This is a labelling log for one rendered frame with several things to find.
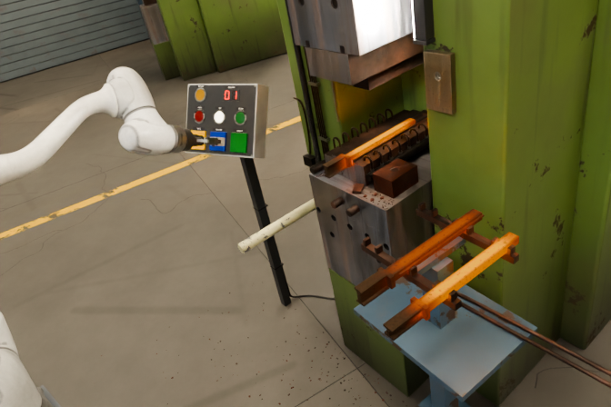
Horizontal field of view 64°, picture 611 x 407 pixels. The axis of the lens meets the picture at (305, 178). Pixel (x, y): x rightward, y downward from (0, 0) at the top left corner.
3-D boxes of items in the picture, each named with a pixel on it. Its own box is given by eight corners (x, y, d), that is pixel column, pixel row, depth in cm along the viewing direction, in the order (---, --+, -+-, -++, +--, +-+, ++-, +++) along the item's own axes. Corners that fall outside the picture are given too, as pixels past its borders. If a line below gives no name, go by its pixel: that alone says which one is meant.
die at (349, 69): (352, 85, 144) (347, 54, 139) (309, 75, 158) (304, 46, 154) (443, 41, 163) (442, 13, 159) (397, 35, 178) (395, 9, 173)
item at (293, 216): (245, 256, 194) (242, 246, 191) (238, 251, 198) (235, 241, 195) (328, 204, 214) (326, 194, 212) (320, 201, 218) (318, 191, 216)
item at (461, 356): (462, 402, 117) (462, 397, 116) (354, 313, 147) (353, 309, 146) (537, 332, 130) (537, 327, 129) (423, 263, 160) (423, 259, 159)
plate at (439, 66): (452, 114, 135) (450, 54, 126) (425, 108, 141) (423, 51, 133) (456, 112, 136) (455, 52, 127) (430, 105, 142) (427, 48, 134)
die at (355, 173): (365, 186, 162) (363, 164, 157) (326, 169, 176) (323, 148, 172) (446, 135, 181) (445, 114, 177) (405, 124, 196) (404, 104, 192)
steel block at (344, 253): (398, 314, 171) (385, 211, 148) (327, 267, 198) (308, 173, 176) (493, 235, 197) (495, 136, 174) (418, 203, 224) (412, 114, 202)
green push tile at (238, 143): (245, 153, 185) (247, 133, 185) (229, 152, 189) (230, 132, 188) (248, 153, 187) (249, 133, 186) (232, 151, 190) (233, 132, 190)
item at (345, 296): (408, 398, 194) (398, 314, 171) (344, 345, 222) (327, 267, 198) (492, 317, 220) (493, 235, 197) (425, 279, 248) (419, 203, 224)
